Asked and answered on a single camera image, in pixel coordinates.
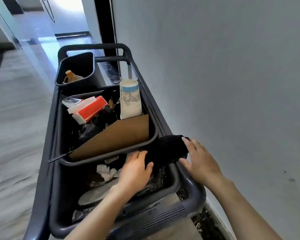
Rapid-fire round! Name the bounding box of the person's left hand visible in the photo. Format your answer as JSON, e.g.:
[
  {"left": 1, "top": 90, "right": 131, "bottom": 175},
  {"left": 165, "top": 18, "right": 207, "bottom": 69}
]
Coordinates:
[{"left": 116, "top": 150, "right": 154, "bottom": 198}]

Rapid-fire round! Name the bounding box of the person's right hand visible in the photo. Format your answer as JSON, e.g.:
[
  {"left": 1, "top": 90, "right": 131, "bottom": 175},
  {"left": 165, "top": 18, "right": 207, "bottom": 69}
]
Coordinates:
[{"left": 179, "top": 137, "right": 226, "bottom": 188}]

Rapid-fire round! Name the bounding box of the black cleaning cloth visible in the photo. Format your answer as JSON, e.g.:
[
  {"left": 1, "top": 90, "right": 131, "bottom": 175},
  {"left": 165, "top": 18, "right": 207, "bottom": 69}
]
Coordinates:
[{"left": 126, "top": 134, "right": 190, "bottom": 173}]

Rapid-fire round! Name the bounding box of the person's right forearm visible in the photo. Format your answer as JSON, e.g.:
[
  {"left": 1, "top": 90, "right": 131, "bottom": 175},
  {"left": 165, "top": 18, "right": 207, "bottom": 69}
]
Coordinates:
[{"left": 205, "top": 177, "right": 283, "bottom": 240}]

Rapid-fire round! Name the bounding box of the dark grey service cart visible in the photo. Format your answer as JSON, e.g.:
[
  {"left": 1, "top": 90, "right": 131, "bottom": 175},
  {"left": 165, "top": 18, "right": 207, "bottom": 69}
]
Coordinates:
[{"left": 24, "top": 43, "right": 207, "bottom": 240}]

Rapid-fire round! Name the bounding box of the shiny black plastic bag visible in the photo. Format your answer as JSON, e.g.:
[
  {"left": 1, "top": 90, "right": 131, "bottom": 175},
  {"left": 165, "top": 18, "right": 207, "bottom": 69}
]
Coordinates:
[{"left": 135, "top": 165, "right": 166, "bottom": 196}]

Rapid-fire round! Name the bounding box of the crumpled white tissue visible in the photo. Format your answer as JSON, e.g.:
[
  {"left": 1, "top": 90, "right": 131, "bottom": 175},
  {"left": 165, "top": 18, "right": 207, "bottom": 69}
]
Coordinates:
[{"left": 96, "top": 163, "right": 118, "bottom": 182}]

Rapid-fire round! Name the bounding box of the brown cardboard piece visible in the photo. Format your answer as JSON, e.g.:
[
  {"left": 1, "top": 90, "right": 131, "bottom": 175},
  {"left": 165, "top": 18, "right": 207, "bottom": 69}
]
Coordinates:
[{"left": 69, "top": 114, "right": 150, "bottom": 162}]

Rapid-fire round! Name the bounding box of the crumpled black plastic packaging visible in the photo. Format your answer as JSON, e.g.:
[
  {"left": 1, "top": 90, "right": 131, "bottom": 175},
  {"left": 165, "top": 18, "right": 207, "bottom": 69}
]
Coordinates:
[{"left": 77, "top": 107, "right": 118, "bottom": 146}]

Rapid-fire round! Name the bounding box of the white blue paper cup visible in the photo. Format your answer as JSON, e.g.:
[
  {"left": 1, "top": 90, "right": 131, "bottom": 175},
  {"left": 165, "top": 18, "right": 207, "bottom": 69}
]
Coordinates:
[{"left": 119, "top": 79, "right": 143, "bottom": 120}]

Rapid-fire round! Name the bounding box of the black bin with tissues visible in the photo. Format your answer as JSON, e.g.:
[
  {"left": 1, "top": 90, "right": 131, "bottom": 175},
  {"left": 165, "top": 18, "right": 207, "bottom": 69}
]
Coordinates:
[{"left": 50, "top": 147, "right": 182, "bottom": 239}]

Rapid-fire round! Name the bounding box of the red white carton box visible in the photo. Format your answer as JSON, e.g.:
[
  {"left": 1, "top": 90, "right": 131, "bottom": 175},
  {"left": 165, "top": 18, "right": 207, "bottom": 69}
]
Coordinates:
[{"left": 67, "top": 95, "right": 109, "bottom": 125}]

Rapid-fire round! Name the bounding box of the large black bin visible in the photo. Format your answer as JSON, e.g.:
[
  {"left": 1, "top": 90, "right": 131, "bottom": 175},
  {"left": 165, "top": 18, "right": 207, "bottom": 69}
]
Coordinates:
[{"left": 57, "top": 85, "right": 159, "bottom": 167}]

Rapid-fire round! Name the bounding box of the clear plastic wrapper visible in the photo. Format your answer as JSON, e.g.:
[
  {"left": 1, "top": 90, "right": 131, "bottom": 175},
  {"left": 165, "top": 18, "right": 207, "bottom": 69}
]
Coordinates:
[{"left": 62, "top": 97, "right": 84, "bottom": 109}]

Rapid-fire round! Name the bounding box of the brown plastic bottle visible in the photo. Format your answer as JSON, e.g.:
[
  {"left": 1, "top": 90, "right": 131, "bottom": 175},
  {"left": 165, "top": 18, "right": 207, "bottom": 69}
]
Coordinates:
[{"left": 62, "top": 70, "right": 85, "bottom": 84}]

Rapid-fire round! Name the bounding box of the small black bin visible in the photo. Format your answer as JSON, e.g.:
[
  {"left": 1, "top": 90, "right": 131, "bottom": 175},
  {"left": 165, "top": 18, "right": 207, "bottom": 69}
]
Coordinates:
[{"left": 55, "top": 52, "right": 98, "bottom": 89}]

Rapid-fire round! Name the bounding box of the glass door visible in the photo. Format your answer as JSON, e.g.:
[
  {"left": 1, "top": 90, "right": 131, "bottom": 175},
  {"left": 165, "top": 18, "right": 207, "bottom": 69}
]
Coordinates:
[{"left": 15, "top": 0, "right": 90, "bottom": 39}]

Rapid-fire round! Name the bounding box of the black utensil handle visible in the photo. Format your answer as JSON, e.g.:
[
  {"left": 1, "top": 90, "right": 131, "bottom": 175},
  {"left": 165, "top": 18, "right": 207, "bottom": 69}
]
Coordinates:
[{"left": 48, "top": 150, "right": 74, "bottom": 163}]

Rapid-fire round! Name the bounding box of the black door frame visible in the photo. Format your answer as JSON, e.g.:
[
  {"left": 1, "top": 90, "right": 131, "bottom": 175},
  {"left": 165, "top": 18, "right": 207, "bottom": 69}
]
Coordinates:
[{"left": 94, "top": 0, "right": 118, "bottom": 57}]

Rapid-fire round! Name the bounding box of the metal door handle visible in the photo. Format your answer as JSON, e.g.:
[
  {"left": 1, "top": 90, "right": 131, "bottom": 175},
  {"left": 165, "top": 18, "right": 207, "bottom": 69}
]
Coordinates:
[{"left": 39, "top": 0, "right": 56, "bottom": 24}]

